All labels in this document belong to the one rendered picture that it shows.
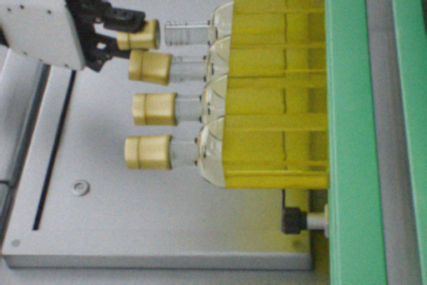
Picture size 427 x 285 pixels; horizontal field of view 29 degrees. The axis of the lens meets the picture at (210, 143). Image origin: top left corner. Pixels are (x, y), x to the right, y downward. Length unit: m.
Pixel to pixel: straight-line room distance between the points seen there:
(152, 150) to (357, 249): 0.29
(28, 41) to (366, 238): 0.54
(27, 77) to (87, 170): 0.19
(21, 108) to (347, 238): 0.60
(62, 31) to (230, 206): 0.27
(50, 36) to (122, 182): 0.19
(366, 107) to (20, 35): 0.47
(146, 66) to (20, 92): 0.27
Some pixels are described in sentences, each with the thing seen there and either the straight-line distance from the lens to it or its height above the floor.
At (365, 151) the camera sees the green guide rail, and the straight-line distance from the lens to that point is 0.63.
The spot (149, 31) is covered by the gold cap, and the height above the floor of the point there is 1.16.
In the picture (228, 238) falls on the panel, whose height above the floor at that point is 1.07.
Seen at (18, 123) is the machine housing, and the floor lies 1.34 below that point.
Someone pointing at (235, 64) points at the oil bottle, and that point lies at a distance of 0.85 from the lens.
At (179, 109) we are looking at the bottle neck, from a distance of 0.84.
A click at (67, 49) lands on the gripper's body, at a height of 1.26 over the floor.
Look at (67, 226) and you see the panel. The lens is 0.94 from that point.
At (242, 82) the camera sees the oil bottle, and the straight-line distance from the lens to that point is 0.83.
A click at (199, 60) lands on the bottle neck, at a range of 0.88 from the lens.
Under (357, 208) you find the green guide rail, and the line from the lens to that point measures 0.60.
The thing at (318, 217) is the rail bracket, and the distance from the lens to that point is 0.81.
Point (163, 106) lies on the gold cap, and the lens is 0.84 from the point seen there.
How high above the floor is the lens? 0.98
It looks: 7 degrees up
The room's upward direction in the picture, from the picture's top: 90 degrees counter-clockwise
